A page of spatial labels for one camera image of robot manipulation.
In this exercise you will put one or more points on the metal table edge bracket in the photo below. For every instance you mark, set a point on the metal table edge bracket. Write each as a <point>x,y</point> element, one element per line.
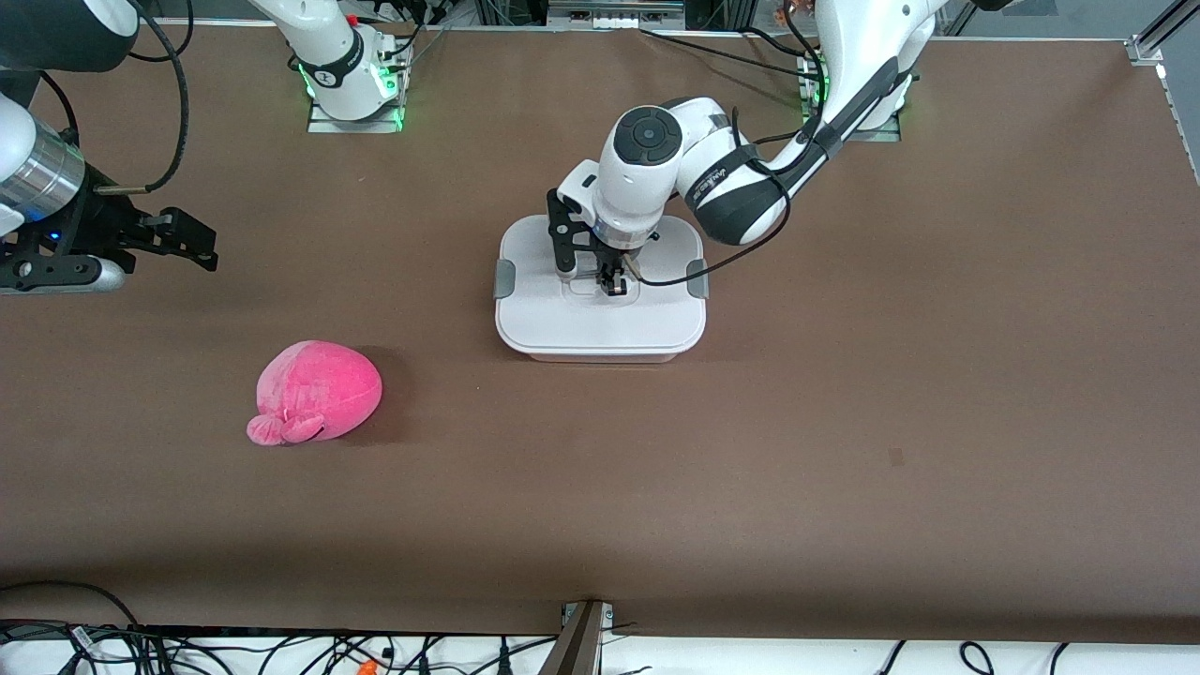
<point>577,647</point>

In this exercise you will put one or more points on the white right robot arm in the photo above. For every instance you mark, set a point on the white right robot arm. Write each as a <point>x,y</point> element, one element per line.
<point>337,56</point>

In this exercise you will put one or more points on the aluminium frame profile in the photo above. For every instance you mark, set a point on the aluminium frame profile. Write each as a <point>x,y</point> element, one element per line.
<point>1148,45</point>

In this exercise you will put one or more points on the pink plush toy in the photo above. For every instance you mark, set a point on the pink plush toy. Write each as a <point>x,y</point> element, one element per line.
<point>323,384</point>

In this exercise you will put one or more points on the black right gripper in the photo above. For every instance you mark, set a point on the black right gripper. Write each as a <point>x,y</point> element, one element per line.
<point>82,228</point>

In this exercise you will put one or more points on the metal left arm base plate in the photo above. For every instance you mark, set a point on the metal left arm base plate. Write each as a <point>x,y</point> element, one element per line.
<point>886,134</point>

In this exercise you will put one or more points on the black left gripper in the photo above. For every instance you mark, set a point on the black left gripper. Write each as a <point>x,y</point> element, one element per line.
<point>616,260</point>

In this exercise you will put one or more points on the white plastic box base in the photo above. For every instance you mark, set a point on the white plastic box base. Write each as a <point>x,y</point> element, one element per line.
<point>600,357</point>

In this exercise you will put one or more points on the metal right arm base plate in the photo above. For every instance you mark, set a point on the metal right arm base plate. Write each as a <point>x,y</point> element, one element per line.
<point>328,122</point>

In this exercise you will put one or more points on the copper coloured fitting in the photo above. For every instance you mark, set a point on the copper coloured fitting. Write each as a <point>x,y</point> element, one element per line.
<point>797,6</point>

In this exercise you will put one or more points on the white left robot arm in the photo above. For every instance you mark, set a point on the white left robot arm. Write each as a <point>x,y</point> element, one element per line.
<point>647,178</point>

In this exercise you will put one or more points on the grey metal power strip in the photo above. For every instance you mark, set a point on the grey metal power strip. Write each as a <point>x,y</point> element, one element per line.
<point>614,11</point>

